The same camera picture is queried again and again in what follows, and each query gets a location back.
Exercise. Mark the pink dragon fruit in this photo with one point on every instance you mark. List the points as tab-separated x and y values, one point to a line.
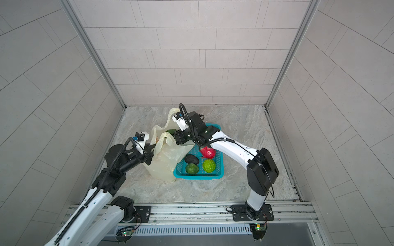
208	153

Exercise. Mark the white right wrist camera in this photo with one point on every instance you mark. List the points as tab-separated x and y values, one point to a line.
178	118

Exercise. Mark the grey aluminium corner post right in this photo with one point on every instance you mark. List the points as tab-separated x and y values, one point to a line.
312	8

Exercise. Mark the grey aluminium corner post left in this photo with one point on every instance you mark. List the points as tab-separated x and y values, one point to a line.
67	7

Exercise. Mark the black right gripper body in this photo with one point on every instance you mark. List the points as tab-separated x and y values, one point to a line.
185	135

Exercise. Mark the dark avocado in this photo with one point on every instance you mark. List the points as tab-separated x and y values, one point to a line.
191	159

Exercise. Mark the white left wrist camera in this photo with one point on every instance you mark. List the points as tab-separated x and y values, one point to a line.
140	140

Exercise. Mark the yellow printed plastic bag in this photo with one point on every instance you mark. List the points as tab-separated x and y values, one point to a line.
166	153

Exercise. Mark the dark green cucumber fruit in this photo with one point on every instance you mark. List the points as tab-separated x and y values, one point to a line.
172	131

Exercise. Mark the bright green custard apple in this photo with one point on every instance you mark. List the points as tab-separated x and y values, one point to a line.
209	166

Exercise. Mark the left green circuit board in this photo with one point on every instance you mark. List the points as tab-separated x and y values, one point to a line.
125	234

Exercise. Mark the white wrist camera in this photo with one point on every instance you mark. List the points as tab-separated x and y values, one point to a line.
178	118
140	140

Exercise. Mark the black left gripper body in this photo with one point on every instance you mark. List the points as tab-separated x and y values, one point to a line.
146	156

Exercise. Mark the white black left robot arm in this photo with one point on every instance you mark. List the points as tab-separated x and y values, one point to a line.
102	210

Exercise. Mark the right green circuit board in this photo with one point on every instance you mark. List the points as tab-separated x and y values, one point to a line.
258	230

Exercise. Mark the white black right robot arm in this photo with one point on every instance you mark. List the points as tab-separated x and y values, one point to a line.
260	166

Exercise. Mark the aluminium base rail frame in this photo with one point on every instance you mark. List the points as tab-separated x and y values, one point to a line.
185	219

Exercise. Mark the green lime fruit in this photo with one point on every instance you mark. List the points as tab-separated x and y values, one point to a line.
192	169

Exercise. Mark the teal plastic basket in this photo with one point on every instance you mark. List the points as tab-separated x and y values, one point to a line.
179	171

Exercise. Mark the green circuit board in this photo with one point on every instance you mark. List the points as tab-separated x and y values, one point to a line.
258	230
125	234

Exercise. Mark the grey aluminium corner post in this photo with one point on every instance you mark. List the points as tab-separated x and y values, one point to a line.
67	7
312	8

